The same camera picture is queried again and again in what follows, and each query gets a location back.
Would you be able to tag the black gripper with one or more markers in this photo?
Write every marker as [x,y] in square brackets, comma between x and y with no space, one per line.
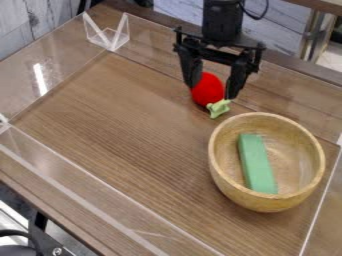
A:
[219,43]

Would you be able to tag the red plush strawberry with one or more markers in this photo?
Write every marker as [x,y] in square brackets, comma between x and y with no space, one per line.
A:
[207,94]

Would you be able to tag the green rectangular block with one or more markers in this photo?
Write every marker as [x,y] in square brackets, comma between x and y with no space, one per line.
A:
[256,165]

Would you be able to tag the wooden bowl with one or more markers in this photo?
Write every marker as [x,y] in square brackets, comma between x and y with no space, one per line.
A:
[296,156]

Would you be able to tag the metal leg in background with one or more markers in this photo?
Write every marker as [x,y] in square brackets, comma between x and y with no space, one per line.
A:
[317,35]

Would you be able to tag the clear acrylic corner bracket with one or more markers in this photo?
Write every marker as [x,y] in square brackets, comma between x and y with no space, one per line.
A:
[107,38]

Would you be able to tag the clear acrylic tray wall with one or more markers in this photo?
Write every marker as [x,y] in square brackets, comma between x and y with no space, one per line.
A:
[114,223]

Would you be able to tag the black table frame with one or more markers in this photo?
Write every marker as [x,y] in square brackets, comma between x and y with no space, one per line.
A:
[42,244]

